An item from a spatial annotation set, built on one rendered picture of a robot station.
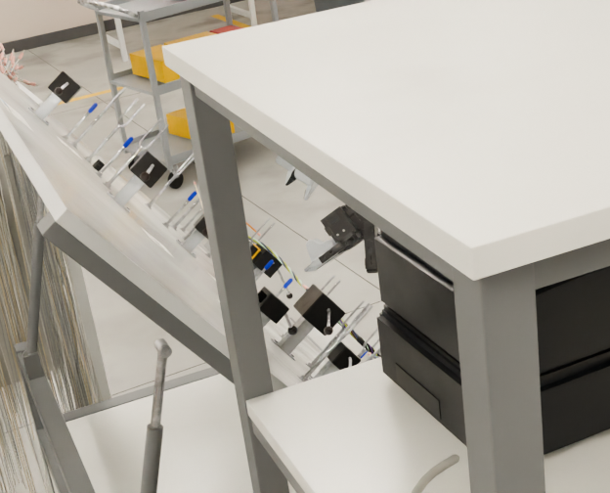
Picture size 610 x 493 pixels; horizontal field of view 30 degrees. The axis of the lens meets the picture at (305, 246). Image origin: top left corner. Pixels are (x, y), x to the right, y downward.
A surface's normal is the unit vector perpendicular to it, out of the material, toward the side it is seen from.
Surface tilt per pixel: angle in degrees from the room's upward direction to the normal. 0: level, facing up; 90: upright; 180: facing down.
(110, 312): 0
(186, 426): 0
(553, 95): 0
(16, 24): 90
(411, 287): 90
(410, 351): 90
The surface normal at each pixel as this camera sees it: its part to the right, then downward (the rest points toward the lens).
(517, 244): 0.38, 0.33
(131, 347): -0.13, -0.91
